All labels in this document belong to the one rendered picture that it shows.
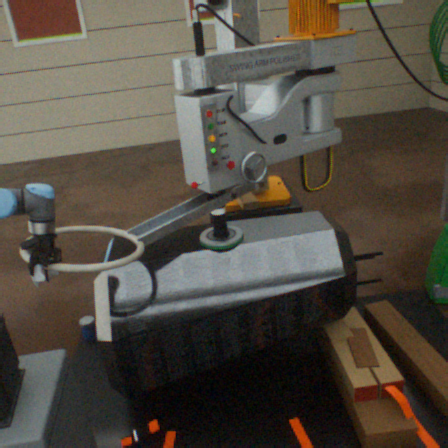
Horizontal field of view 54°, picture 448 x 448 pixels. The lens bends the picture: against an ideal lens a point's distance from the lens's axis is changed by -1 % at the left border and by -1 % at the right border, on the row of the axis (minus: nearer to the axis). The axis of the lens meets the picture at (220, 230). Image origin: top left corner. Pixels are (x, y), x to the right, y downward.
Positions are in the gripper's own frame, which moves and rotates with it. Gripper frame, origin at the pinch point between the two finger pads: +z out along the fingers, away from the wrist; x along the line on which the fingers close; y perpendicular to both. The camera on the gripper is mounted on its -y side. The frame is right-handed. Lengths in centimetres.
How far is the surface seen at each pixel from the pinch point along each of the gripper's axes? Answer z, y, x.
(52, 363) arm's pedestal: 21.2, 17.7, -13.5
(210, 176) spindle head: -35, 36, 63
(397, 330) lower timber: 55, 123, 145
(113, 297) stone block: 22.9, 1.6, 39.3
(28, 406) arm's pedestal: 23.5, 25.2, -30.8
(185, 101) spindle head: -66, 22, 62
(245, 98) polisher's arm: -67, 14, 146
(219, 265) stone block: 8, 40, 71
